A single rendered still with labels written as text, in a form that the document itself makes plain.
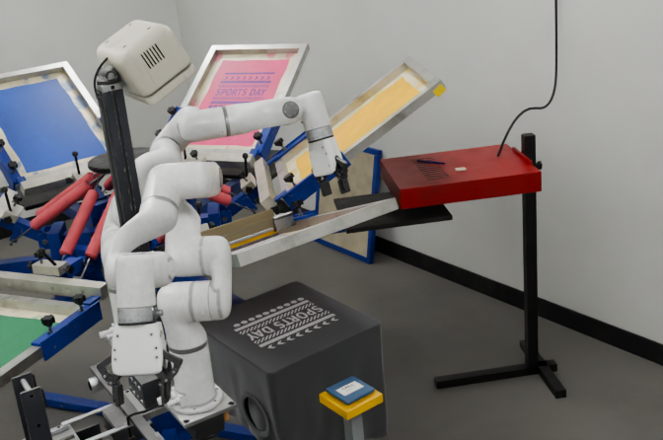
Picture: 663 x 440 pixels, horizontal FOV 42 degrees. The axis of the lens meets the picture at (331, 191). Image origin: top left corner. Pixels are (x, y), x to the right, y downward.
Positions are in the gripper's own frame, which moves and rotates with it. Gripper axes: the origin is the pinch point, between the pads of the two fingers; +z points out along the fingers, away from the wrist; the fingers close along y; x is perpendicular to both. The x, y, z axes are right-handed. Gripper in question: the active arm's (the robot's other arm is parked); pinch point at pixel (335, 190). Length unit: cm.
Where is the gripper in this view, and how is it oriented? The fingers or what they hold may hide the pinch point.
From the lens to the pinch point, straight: 242.9
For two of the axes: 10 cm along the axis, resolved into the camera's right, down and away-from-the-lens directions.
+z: 2.7, 9.6, 0.8
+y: 5.5, -0.8, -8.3
